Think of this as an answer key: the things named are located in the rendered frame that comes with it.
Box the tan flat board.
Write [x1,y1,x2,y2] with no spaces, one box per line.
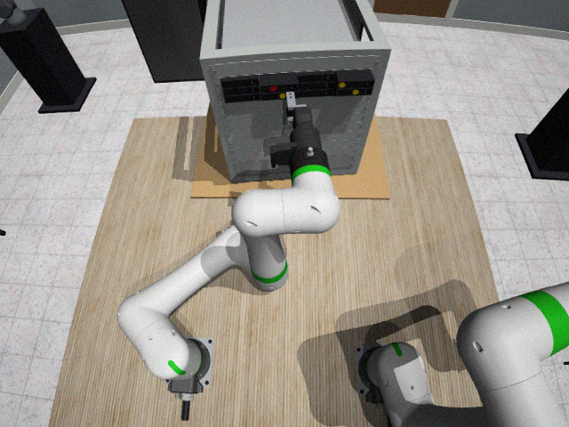
[190,102,390,200]

